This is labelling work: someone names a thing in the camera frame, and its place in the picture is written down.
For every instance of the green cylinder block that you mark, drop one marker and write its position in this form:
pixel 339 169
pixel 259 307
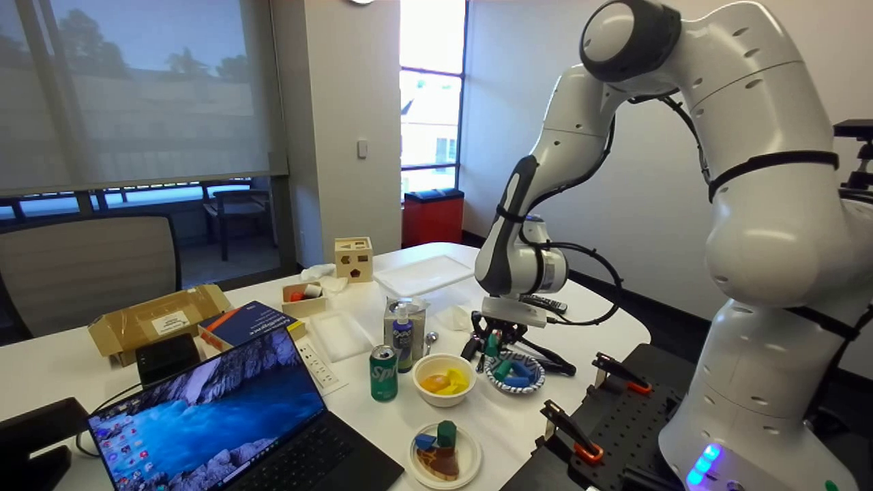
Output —
pixel 487 349

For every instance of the black perforated mounting board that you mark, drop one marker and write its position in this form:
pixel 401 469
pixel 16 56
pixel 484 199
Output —
pixel 622 423

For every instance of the black orange clamp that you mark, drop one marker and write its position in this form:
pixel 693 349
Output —
pixel 579 442
pixel 631 379

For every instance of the red cabinet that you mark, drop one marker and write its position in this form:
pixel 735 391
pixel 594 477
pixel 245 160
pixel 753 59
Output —
pixel 432 217

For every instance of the white bowl yellow blocks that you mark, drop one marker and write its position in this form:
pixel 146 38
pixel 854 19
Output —
pixel 442 379

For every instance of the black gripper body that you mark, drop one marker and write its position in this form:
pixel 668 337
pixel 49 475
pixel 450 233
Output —
pixel 510 316

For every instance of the white plastic box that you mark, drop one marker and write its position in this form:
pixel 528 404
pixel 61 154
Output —
pixel 421 276

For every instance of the white plate with toys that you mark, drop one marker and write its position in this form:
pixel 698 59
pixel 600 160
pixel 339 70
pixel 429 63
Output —
pixel 442 456

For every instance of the black handled tool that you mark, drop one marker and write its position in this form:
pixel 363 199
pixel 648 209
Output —
pixel 549 361

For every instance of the blue white patterned bowl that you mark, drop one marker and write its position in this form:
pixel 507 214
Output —
pixel 495 375

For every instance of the green soda can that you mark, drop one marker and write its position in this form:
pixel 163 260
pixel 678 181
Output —
pixel 382 375

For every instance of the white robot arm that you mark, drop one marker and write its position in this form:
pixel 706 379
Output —
pixel 792 247

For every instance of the black laptop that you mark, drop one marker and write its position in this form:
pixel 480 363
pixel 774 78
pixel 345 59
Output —
pixel 241 420

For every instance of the cardboard box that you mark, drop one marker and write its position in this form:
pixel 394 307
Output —
pixel 121 334

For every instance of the grey office chair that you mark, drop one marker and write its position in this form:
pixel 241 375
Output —
pixel 67 274

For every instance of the blue cylinder block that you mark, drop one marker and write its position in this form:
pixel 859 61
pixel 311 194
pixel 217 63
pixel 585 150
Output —
pixel 515 375

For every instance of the wooden shape sorter box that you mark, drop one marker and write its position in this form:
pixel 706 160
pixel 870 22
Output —
pixel 352 258

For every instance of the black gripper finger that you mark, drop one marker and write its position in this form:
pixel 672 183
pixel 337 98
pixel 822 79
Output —
pixel 499 348
pixel 473 348

